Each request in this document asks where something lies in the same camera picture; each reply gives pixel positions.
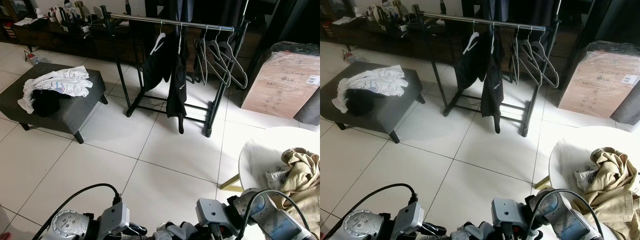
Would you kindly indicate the grey plastic hanger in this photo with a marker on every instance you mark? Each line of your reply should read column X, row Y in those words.
column 217, row 62
column 531, row 61
column 199, row 60
column 235, row 67
column 548, row 66
column 514, row 59

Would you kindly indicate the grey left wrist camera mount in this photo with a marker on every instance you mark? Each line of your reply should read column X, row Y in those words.
column 407, row 219
column 114, row 219

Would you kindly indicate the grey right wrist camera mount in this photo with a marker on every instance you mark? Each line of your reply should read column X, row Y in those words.
column 212, row 214
column 507, row 214

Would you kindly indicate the black metal clothes rack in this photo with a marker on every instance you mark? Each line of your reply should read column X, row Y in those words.
column 485, row 21
column 170, row 21

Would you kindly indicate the white plastic hanger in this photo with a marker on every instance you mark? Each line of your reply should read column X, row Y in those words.
column 159, row 42
column 493, row 41
column 180, row 42
column 471, row 41

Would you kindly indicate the dark wooden sideboard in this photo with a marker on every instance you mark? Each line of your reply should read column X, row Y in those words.
column 385, row 37
column 65, row 40

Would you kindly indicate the dark grey ottoman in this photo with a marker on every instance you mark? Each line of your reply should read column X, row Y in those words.
column 75, row 112
column 400, row 112

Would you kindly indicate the blue white pack red top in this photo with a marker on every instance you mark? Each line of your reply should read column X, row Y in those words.
column 35, row 56
column 351, row 56

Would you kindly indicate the white papers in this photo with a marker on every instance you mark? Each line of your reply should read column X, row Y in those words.
column 345, row 20
column 22, row 21

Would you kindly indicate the wrapped brown cardboard box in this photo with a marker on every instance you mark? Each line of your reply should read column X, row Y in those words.
column 597, row 85
column 280, row 85

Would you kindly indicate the black crumpled garment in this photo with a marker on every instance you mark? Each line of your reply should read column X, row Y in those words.
column 365, row 103
column 47, row 104

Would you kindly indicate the round white table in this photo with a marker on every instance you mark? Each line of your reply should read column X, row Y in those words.
column 570, row 155
column 260, row 155

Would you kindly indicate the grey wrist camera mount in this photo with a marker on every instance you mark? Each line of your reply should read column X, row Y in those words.
column 407, row 219
column 114, row 219
column 212, row 214
column 507, row 214

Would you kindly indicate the beige garment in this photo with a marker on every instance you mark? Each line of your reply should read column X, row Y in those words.
column 610, row 190
column 300, row 185

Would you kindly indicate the long black printed garment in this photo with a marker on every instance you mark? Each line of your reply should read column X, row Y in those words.
column 492, row 92
column 177, row 92

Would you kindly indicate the white printed garment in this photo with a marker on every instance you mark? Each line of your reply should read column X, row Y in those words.
column 62, row 82
column 377, row 81

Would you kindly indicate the short black hanging garment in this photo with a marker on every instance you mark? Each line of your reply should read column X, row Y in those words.
column 470, row 67
column 156, row 67

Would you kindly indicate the dark wooden bookshelf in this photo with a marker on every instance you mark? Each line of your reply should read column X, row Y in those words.
column 10, row 15
column 327, row 12

